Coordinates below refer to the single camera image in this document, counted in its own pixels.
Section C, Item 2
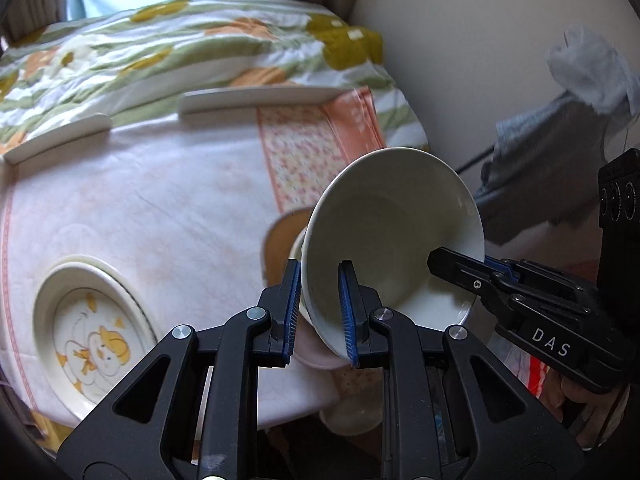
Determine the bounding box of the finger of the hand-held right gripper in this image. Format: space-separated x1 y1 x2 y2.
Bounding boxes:
427 246 512 312
484 256 600 312

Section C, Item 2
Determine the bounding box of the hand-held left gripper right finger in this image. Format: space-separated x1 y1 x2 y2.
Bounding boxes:
336 261 586 480

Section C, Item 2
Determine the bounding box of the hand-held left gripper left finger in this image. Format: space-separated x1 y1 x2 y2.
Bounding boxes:
56 259 302 480

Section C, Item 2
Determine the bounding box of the cream bowl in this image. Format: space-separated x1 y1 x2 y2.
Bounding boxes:
300 146 485 362

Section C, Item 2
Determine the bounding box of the person's right hand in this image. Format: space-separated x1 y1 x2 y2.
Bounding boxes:
542 374 632 452

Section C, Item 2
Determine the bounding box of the brown wooden plate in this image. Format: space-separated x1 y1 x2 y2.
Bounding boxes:
262 208 322 287

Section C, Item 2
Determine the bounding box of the red white printed packet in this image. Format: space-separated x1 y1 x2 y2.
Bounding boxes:
499 342 552 397

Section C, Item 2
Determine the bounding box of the small white bowl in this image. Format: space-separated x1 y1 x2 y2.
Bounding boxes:
319 394 384 437

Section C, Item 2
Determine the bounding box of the dark grey garment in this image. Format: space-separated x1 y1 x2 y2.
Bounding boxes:
474 89 640 247

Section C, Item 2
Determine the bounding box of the orange patterned placemat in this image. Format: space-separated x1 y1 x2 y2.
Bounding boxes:
256 86 389 214

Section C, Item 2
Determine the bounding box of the cream plate with cartoon print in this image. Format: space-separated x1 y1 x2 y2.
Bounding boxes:
35 255 162 427

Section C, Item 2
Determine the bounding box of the light grey cloth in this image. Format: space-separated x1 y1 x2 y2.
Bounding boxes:
546 24 634 114

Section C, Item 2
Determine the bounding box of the white low table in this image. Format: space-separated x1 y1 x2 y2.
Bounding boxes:
0 87 353 167

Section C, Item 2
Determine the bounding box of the floral blanket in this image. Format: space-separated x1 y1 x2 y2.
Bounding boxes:
0 0 432 162

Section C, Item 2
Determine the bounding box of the black cable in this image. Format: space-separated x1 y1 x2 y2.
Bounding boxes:
452 144 497 174

